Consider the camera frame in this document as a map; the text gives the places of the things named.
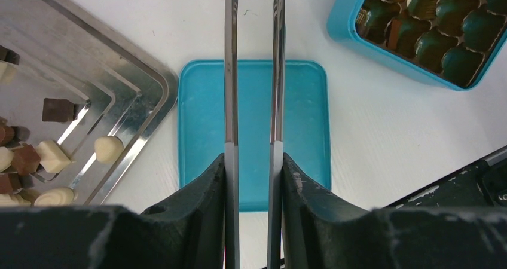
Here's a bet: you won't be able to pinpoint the dark square chocolate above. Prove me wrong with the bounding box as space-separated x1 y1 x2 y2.
41 98 75 123

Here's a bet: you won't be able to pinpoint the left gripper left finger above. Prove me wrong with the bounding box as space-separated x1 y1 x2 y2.
1 155 225 268

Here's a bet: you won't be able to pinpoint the metal serving tongs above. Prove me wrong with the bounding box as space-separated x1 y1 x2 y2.
224 0 286 268

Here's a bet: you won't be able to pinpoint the stainless steel tray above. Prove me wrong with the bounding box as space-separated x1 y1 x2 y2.
1 0 178 205

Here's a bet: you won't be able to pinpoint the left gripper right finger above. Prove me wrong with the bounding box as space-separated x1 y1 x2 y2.
282 155 506 268

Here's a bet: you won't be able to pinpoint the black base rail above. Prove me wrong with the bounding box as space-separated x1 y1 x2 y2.
389 146 506 209

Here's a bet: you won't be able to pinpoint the teal box lid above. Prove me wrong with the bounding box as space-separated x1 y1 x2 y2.
178 60 331 212

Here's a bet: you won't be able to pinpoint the teal chocolate box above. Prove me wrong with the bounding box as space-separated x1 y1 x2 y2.
326 0 506 91

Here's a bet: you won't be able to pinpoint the white swirl chocolate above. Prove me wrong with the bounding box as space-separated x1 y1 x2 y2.
33 187 75 206

